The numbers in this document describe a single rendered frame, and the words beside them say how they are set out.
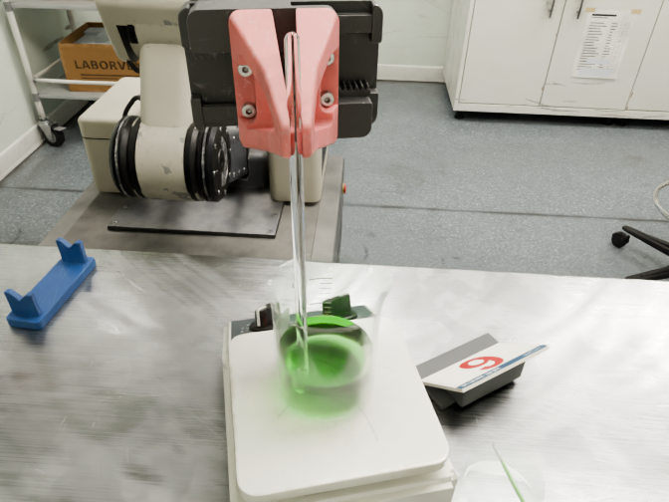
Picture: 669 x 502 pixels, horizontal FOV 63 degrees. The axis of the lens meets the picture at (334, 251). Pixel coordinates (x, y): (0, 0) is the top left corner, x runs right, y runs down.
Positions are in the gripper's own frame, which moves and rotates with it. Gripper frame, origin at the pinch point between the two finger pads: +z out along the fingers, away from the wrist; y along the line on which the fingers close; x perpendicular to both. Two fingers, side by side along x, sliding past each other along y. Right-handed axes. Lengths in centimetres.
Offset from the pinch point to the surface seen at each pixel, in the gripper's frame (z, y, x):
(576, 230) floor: -130, 108, 102
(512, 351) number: -8.2, 17.7, 23.8
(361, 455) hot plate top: 3.8, 2.9, 17.5
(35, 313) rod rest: -18.2, -22.9, 24.5
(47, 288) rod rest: -22.3, -23.1, 25.0
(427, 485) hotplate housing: 4.7, 6.7, 19.8
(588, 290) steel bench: -17.7, 30.3, 26.5
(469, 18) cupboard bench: -227, 92, 52
